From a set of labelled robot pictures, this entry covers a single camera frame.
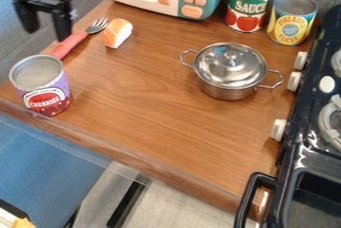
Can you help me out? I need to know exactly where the toy bread slice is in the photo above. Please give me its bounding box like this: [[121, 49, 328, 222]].
[[101, 18, 135, 50]]

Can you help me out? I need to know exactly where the silver pot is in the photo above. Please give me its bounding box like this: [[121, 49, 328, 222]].
[[178, 42, 285, 102]]

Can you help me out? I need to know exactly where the toy stove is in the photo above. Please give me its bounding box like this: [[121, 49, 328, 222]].
[[232, 4, 341, 228]]

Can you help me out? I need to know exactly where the fork with red handle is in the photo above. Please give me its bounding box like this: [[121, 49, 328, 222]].
[[50, 17, 110, 61]]

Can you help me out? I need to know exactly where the silver pot lid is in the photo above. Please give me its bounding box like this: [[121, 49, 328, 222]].
[[192, 42, 269, 89]]

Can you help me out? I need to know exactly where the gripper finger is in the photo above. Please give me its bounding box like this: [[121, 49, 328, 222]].
[[14, 2, 42, 35], [50, 8, 75, 43]]

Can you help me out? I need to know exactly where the red tomato sauce can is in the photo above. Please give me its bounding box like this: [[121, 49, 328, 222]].
[[223, 0, 277, 34]]

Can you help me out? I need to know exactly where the yellow pineapple can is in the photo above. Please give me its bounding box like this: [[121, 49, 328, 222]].
[[266, 0, 320, 47]]

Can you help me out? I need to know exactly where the purple cherries can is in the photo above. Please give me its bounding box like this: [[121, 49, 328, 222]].
[[8, 54, 74, 117]]

